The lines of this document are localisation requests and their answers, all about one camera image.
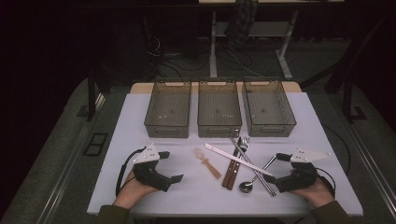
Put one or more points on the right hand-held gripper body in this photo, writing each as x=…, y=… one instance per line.
x=299, y=179

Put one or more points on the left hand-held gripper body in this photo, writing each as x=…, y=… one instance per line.
x=149, y=174

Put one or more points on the translucent grey storage bin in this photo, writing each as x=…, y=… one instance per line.
x=168, y=109
x=267, y=109
x=219, y=109

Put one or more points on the white chopstick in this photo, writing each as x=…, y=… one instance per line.
x=218, y=149

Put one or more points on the person's right hand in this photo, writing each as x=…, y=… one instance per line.
x=317, y=194

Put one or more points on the person's left hand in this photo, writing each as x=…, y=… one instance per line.
x=132, y=193

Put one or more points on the black metal stand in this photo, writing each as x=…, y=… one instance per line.
x=347, y=99
x=91, y=99

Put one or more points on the dark plaid cloth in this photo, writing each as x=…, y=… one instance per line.
x=241, y=21

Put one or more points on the aluminium floor rail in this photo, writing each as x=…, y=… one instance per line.
x=62, y=186
x=373, y=168

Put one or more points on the white metal desk frame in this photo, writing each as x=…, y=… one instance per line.
x=213, y=46

